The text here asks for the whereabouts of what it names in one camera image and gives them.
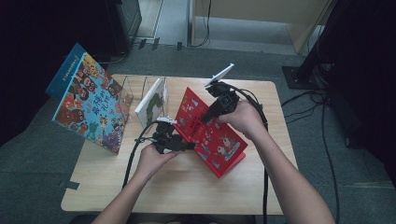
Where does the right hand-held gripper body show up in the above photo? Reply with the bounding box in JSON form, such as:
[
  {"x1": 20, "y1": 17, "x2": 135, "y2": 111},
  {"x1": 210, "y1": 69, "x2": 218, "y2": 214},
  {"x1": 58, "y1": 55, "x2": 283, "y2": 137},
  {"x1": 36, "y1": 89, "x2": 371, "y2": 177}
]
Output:
[{"x1": 203, "y1": 63, "x2": 241, "y2": 117}]

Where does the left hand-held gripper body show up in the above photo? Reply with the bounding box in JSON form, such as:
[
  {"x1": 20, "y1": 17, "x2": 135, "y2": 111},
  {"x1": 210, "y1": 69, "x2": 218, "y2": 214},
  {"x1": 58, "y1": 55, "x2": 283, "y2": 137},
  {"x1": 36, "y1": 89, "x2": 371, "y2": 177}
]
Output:
[{"x1": 151, "y1": 116, "x2": 185, "y2": 155}]

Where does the red picture book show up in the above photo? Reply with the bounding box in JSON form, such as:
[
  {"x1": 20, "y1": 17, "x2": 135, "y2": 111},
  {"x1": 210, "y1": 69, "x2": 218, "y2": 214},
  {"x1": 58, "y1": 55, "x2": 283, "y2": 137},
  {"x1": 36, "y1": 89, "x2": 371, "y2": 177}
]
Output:
[{"x1": 173, "y1": 86, "x2": 249, "y2": 179}]

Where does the white caterpillar picture book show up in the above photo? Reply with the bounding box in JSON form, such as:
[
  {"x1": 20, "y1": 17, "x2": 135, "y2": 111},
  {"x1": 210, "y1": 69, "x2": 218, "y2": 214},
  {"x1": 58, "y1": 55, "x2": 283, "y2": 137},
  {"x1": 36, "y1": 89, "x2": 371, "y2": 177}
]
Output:
[{"x1": 134, "y1": 77, "x2": 166, "y2": 129}]

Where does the clear acrylic book rack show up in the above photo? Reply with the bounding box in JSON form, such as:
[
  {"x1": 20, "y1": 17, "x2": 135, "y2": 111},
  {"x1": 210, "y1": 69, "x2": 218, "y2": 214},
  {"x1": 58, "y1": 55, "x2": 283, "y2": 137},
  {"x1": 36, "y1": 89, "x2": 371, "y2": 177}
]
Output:
[{"x1": 118, "y1": 74, "x2": 169, "y2": 126}]

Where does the colourful animal picture book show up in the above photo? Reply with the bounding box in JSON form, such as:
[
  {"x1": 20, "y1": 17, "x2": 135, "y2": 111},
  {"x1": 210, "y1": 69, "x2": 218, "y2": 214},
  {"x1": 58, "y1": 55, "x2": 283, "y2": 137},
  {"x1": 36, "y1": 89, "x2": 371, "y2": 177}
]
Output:
[{"x1": 51, "y1": 52, "x2": 134, "y2": 154}]

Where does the blue monster picture book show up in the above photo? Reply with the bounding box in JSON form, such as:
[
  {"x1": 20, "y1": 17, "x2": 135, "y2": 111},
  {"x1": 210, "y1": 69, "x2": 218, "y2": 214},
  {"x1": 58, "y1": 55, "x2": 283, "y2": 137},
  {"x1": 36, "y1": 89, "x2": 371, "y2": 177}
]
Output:
[{"x1": 45, "y1": 42, "x2": 87, "y2": 101}]

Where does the person's left hand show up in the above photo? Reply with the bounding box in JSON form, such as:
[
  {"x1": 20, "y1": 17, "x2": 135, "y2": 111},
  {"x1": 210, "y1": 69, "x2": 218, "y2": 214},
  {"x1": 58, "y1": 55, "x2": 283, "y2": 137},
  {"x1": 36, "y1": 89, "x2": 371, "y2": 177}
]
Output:
[{"x1": 136, "y1": 144, "x2": 180, "y2": 182}]

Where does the person's right hand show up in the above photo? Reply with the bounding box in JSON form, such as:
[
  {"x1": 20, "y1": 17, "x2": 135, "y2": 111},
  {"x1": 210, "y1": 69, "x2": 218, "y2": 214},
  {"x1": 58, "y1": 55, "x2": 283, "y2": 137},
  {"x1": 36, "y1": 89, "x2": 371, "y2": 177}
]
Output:
[{"x1": 217, "y1": 99, "x2": 266, "y2": 142}]

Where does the person's lap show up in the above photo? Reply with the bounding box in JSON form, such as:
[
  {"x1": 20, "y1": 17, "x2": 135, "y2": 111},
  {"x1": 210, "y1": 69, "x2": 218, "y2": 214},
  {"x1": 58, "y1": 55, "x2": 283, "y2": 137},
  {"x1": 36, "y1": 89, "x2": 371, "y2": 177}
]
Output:
[{"x1": 68, "y1": 213, "x2": 257, "y2": 224}]

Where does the black stand base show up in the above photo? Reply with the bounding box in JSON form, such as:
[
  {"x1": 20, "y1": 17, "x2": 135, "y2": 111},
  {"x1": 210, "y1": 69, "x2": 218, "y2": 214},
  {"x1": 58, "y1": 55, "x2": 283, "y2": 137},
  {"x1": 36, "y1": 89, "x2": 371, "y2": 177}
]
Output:
[{"x1": 281, "y1": 64, "x2": 322, "y2": 91}]

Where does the beige wooden cabinet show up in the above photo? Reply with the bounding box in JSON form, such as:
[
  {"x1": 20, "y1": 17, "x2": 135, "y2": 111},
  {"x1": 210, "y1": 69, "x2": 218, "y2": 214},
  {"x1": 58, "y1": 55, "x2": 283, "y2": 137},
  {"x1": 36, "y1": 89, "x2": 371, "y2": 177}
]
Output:
[{"x1": 189, "y1": 0, "x2": 340, "y2": 56}]

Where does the black floor tape strip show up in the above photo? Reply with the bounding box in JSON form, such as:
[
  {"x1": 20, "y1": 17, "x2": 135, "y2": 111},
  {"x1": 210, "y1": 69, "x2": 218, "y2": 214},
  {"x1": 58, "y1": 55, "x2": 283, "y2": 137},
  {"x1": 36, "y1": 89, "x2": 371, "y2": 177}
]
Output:
[{"x1": 57, "y1": 179, "x2": 81, "y2": 191}]

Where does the dark equipment cabinet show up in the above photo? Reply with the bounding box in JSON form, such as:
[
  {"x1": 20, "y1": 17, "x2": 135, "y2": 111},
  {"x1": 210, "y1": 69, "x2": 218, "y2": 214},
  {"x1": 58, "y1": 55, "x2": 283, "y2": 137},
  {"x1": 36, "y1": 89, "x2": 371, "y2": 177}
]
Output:
[{"x1": 105, "y1": 0, "x2": 143, "y2": 56}]

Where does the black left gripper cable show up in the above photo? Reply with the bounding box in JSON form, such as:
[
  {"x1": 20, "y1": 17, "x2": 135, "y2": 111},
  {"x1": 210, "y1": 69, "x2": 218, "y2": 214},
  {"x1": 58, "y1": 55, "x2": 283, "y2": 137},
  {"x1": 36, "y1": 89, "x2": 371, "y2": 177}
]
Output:
[{"x1": 121, "y1": 120, "x2": 161, "y2": 189}]

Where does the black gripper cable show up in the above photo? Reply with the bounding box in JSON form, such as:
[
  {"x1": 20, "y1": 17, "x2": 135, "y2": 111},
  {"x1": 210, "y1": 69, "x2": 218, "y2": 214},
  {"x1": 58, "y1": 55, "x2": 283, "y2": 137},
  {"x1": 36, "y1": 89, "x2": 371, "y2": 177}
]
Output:
[
  {"x1": 229, "y1": 81, "x2": 271, "y2": 224},
  {"x1": 121, "y1": 120, "x2": 161, "y2": 189}
]

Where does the hanging black cable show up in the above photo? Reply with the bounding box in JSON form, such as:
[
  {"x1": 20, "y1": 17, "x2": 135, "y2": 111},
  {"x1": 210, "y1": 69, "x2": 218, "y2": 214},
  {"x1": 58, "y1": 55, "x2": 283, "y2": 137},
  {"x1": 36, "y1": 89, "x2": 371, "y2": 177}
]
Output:
[{"x1": 191, "y1": 0, "x2": 213, "y2": 49}]

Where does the looped black floor cable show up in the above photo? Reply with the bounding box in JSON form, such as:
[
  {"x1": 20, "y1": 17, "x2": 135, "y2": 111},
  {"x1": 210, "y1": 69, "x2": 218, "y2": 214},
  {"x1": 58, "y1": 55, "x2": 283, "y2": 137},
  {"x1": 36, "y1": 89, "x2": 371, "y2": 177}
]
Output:
[{"x1": 280, "y1": 89, "x2": 327, "y2": 125}]

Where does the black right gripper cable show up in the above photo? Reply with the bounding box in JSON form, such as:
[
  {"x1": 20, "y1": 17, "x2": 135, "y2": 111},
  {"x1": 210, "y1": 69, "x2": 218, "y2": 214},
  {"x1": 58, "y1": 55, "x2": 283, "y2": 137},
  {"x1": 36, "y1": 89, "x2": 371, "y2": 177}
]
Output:
[{"x1": 229, "y1": 81, "x2": 271, "y2": 224}]

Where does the long black floor cable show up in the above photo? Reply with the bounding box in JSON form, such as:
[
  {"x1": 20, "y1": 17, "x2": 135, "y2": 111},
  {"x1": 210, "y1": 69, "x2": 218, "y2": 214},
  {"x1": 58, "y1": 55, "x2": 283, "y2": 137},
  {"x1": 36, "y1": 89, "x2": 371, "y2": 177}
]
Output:
[{"x1": 320, "y1": 101, "x2": 341, "y2": 224}]

